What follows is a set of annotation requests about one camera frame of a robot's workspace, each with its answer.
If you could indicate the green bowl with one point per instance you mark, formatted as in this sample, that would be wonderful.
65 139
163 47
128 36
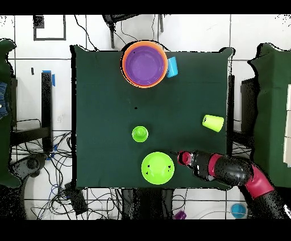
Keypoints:
157 168

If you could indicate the yellow-green cup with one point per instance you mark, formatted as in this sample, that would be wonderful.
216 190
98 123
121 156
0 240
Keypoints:
213 122

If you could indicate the green cup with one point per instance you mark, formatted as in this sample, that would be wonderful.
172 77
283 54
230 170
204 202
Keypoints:
140 134

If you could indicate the blue cup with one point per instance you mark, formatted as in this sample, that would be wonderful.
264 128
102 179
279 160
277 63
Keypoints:
238 210
172 67

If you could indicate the purple bowl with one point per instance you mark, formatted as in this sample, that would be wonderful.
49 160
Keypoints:
144 64

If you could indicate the orange bowl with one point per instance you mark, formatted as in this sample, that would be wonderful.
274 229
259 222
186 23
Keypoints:
124 68

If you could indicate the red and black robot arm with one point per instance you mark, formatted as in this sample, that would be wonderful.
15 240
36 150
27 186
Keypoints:
232 170

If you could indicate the purple plastic item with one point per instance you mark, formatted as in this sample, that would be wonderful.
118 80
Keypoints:
180 214

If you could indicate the dark green table cloth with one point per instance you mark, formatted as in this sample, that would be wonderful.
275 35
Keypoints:
102 163

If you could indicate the green cloth covered table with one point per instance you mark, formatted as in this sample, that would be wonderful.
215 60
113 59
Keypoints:
6 147
272 102

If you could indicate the white box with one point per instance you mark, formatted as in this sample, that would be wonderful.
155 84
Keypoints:
288 125

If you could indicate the black power adapter box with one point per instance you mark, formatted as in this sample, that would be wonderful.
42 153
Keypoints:
76 200

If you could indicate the person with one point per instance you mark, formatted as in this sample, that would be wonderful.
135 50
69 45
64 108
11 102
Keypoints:
3 102

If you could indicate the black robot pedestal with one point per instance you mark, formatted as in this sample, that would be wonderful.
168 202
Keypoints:
147 202

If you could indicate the black camera tripod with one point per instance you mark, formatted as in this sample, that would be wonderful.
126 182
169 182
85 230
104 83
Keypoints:
112 34

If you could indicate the grey pedestal foot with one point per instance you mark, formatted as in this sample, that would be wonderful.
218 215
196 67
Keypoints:
33 163

